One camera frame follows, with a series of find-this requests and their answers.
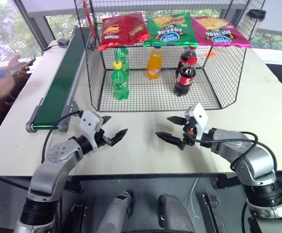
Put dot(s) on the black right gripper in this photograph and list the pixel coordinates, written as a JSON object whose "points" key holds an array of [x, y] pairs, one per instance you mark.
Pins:
{"points": [[189, 136]]}

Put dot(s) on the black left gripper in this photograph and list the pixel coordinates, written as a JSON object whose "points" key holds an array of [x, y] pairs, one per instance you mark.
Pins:
{"points": [[100, 138]]}

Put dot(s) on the grey smartphone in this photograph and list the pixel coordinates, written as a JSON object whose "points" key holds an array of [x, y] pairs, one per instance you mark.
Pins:
{"points": [[25, 62]]}

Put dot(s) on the blue round cap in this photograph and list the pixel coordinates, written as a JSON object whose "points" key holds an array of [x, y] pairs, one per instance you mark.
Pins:
{"points": [[1, 74]]}

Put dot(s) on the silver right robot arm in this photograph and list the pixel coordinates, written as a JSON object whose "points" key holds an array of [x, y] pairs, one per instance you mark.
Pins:
{"points": [[252, 162]]}

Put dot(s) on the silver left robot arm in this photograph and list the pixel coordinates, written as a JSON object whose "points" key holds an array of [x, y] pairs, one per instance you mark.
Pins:
{"points": [[51, 165]]}

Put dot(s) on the green conveyor belt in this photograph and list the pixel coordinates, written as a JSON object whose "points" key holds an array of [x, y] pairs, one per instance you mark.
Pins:
{"points": [[58, 85]]}

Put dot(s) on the dark grey plastic box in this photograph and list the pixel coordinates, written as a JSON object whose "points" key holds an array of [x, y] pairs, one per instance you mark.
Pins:
{"points": [[63, 42]]}

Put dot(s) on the green soda bottle yellow cap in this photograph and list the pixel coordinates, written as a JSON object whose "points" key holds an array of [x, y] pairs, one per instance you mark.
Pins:
{"points": [[120, 83]]}

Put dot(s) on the cola bottle red cap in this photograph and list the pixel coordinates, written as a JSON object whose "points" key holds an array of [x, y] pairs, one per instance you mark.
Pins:
{"points": [[183, 58], [185, 78]]}

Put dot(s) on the orange soda bottle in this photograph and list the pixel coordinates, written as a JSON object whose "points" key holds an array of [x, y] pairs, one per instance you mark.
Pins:
{"points": [[154, 64]]}

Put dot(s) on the small orange tag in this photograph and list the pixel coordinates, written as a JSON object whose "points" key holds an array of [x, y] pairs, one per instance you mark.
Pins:
{"points": [[211, 55]]}

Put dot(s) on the dark rounded robot leg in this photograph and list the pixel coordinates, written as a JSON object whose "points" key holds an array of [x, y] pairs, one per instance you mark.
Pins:
{"points": [[118, 213], [173, 213]]}

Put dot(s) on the red chips bag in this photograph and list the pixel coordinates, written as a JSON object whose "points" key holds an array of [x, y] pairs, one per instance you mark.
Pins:
{"points": [[121, 30]]}

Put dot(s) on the green chips bag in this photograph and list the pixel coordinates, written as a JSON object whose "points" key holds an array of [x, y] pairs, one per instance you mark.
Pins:
{"points": [[171, 30]]}

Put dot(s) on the magenta chips bag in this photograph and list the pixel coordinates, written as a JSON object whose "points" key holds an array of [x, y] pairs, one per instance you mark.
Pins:
{"points": [[218, 31]]}

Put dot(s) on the red hanging strip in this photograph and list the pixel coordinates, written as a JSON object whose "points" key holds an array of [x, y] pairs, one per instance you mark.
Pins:
{"points": [[90, 18]]}

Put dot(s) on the clear tumbler black lid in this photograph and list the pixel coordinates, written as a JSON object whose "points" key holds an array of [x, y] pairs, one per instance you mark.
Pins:
{"points": [[250, 23]]}

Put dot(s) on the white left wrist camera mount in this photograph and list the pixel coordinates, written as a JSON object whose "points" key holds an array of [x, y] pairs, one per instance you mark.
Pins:
{"points": [[90, 122]]}

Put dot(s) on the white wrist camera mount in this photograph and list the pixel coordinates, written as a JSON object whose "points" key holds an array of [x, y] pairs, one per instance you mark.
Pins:
{"points": [[90, 122], [199, 116]]}

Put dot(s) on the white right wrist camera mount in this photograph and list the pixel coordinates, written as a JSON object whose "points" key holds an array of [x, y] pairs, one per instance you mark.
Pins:
{"points": [[199, 116]]}

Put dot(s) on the black metal bracket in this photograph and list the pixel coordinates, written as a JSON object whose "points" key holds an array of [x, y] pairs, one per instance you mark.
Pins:
{"points": [[79, 218], [212, 213]]}

